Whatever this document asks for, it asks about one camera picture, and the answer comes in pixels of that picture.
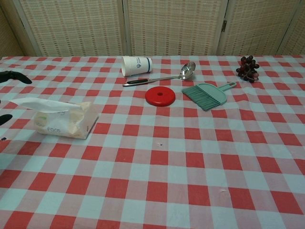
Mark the woven folding screen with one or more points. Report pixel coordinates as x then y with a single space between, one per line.
152 27

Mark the white tissue pack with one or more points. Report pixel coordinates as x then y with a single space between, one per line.
66 121

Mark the white paper napkin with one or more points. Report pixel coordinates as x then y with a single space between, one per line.
43 104

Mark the white paper cup stack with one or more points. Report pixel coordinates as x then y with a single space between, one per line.
136 66

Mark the red white checkered tablecloth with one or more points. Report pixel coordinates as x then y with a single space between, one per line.
152 155

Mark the teal small dustpan brush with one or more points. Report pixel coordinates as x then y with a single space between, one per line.
207 94

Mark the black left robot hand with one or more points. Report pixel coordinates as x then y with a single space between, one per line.
12 75

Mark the dark purple grape bunch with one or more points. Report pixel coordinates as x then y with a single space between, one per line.
247 69

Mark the red round disc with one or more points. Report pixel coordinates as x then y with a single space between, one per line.
160 95

